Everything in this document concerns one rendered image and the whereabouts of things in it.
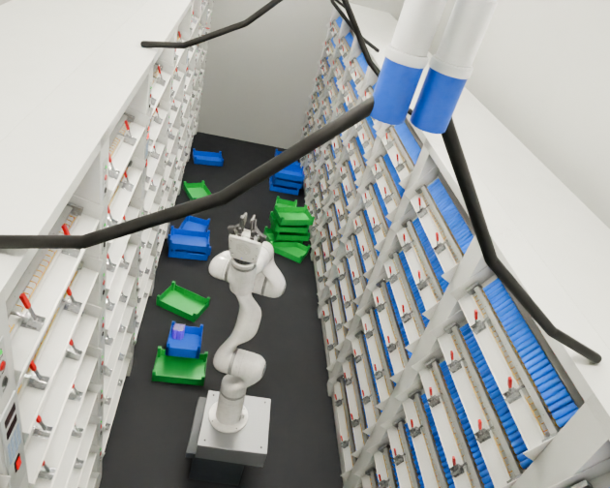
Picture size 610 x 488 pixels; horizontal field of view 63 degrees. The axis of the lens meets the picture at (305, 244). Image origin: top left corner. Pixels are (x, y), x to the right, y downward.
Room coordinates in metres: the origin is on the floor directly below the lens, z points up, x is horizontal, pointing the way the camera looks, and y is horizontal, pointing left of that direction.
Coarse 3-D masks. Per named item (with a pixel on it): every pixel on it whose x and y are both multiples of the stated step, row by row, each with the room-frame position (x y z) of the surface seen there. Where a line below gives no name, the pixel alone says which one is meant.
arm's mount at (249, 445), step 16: (208, 400) 1.57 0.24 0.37; (256, 400) 1.64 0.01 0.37; (256, 416) 1.54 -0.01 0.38; (208, 432) 1.39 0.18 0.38; (240, 432) 1.44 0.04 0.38; (256, 432) 1.46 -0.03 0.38; (208, 448) 1.32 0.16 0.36; (224, 448) 1.33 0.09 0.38; (240, 448) 1.35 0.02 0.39; (256, 448) 1.37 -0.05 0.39; (256, 464) 1.36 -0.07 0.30
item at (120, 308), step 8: (128, 272) 1.84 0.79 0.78; (136, 272) 1.84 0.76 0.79; (128, 280) 1.80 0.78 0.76; (128, 288) 1.76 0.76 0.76; (128, 296) 1.70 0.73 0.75; (120, 304) 1.64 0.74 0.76; (120, 312) 1.59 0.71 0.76; (112, 320) 1.53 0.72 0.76; (120, 320) 1.55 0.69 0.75; (112, 328) 1.49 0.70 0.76; (112, 336) 1.45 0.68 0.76; (112, 344) 1.41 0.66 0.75
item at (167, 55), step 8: (176, 24) 2.56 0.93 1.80; (176, 32) 2.59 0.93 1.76; (176, 40) 2.62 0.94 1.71; (168, 48) 2.52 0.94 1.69; (160, 56) 2.51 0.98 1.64; (168, 56) 2.52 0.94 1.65; (168, 88) 2.53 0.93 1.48; (168, 96) 2.53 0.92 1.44; (168, 112) 2.57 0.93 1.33; (160, 160) 2.52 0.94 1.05; (160, 184) 2.53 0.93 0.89; (160, 192) 2.53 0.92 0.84; (152, 248) 2.52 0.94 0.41; (152, 272) 2.53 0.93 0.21; (152, 288) 2.55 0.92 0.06
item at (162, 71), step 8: (160, 64) 2.51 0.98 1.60; (168, 64) 2.52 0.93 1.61; (160, 72) 2.34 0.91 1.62; (168, 72) 2.52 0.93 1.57; (152, 80) 2.33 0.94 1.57; (160, 80) 2.34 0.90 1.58; (168, 80) 2.49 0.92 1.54; (152, 88) 2.24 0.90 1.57; (160, 88) 2.29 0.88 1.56; (152, 96) 2.16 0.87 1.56; (160, 96) 2.21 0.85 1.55; (152, 104) 2.08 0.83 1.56; (152, 112) 2.01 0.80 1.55
